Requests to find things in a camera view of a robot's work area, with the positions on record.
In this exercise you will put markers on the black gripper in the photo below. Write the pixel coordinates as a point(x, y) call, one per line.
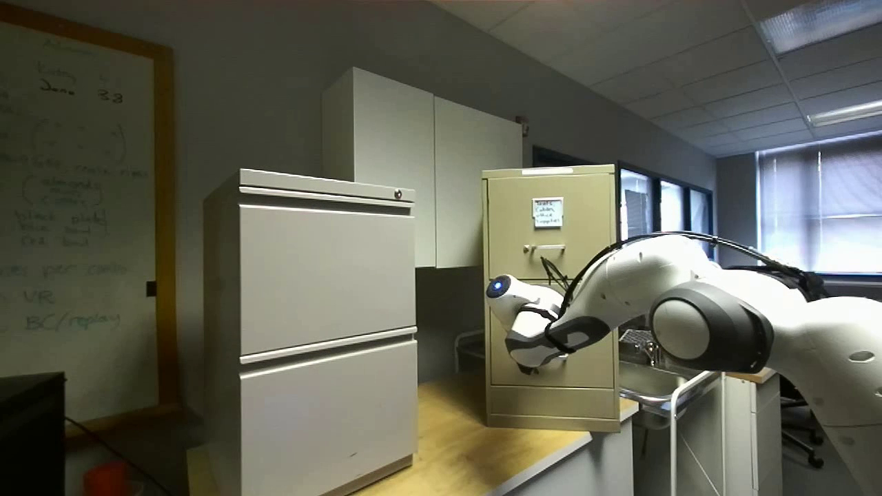
point(540, 359)

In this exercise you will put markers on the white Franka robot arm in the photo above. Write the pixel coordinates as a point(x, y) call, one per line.
point(827, 349)

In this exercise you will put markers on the beige file cabinet body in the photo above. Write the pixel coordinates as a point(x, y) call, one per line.
point(551, 410)

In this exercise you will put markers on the beige drawer with paper label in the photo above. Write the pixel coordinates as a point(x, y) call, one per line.
point(511, 222)

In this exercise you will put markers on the white paper drawer label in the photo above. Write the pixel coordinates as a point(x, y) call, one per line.
point(546, 214)

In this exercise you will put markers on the grey two-drawer file cabinet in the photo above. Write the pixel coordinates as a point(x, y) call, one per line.
point(311, 332)

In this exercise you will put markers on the window with grey blinds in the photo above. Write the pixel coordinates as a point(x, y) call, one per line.
point(816, 203)

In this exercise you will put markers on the narrow ceiling light strip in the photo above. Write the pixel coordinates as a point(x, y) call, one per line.
point(843, 115)

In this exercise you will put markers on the small black whiteboard clip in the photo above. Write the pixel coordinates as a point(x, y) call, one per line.
point(153, 287)

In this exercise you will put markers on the large ceiling light panel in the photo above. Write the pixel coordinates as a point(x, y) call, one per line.
point(816, 22)

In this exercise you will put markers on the orange object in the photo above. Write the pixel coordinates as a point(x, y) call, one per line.
point(107, 477)

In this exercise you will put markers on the wood-framed whiteboard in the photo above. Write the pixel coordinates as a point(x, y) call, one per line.
point(73, 229)

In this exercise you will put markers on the black box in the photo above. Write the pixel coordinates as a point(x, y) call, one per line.
point(32, 437)

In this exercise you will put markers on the white tube frame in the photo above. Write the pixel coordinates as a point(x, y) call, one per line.
point(674, 430)

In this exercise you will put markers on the white wall cabinet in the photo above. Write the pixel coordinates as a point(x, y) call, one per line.
point(402, 155)

